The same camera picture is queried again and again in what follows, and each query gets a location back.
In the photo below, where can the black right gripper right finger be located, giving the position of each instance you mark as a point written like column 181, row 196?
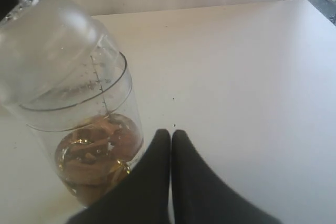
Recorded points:
column 200, row 196

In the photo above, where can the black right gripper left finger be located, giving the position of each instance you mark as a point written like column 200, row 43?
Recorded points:
column 142, row 197

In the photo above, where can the brown wooden cubes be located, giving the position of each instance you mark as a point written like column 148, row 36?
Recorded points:
column 94, row 159

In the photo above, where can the clear dome shaker lid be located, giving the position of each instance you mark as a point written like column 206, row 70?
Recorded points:
column 43, row 45

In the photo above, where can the clear plastic shaker cup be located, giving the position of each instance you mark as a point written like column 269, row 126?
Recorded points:
column 103, row 90

